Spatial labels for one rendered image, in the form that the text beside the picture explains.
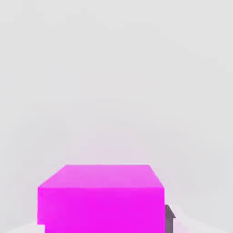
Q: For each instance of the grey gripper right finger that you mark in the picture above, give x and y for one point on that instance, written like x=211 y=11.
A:
x=169 y=222

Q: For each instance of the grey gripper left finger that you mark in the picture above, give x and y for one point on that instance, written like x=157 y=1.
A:
x=39 y=229

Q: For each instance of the small magenta cube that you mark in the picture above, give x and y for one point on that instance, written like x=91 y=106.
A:
x=101 y=203

